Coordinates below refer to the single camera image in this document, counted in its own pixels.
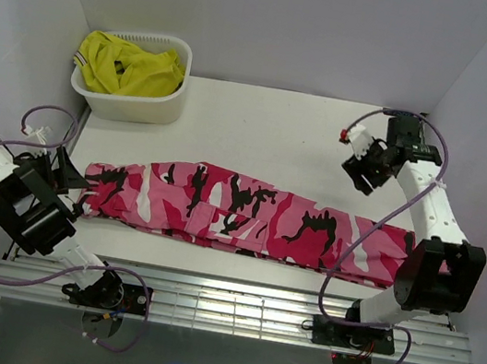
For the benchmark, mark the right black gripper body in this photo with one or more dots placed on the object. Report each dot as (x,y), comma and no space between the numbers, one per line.
(371,168)

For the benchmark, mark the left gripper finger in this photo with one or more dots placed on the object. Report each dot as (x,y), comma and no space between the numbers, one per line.
(75,206)
(66,175)

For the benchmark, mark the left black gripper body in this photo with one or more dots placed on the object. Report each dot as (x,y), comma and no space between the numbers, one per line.
(42,162)

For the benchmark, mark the pink camouflage trousers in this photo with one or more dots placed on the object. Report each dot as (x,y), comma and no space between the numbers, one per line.
(221,209)

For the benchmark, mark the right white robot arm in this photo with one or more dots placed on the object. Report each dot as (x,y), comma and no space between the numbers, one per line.
(440,273)

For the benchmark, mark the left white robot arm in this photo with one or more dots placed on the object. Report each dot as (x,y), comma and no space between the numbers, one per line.
(35,216)

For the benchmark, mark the yellow trousers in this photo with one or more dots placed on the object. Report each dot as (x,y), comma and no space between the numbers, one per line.
(113,66)

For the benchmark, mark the blue label sticker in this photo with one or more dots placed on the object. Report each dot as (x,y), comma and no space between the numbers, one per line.
(399,114)

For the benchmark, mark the white plastic basket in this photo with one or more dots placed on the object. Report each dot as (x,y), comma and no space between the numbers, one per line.
(135,109)

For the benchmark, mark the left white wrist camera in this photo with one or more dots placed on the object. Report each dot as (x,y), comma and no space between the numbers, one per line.
(39,136)

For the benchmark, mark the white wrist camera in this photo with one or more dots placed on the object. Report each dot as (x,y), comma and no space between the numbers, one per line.
(39,136)
(359,138)

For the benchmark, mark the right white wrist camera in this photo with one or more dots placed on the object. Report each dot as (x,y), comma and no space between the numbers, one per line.
(359,138)

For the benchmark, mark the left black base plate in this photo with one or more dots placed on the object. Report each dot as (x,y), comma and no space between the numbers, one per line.
(134,301)

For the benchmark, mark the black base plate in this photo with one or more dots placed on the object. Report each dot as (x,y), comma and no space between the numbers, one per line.
(325,332)
(134,301)

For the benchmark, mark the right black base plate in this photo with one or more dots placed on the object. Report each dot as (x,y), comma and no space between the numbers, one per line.
(325,332)

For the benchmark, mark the aluminium rail frame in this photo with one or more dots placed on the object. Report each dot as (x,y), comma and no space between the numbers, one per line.
(232,308)

